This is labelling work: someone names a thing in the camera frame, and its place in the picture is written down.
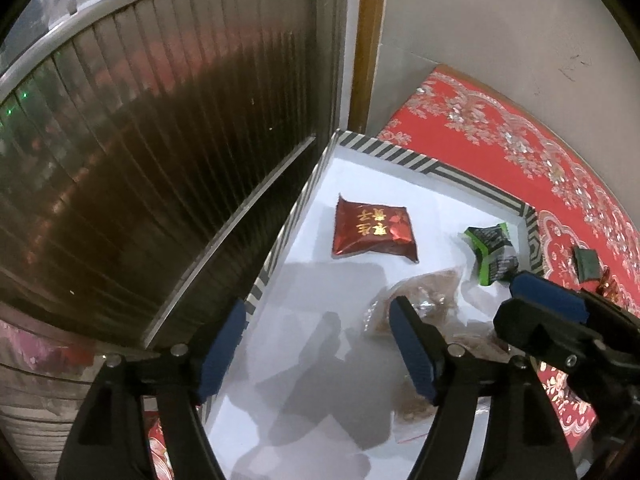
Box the clear bag of nuts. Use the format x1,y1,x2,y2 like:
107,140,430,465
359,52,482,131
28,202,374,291
363,266,511,442

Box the dark green snack packet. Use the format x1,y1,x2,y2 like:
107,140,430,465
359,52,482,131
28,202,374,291
573,246,601,283

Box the red gold snack packet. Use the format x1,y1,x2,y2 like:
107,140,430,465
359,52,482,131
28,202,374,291
596,266,626,308

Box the red floral tablecloth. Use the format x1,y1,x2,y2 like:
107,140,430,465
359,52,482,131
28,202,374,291
376,64,640,451

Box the black green snack packet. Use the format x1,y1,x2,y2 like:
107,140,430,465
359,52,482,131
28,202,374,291
464,222,520,286

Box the striped white storage box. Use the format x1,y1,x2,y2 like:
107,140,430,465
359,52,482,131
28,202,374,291
205,131,542,479

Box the red snack packet in box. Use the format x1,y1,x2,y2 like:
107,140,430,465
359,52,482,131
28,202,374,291
332,195,419,263

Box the metal roller shutter door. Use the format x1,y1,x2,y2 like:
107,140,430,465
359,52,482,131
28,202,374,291
1,0,346,479

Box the wooden door frame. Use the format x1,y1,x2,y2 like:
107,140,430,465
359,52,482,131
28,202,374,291
348,0,385,133

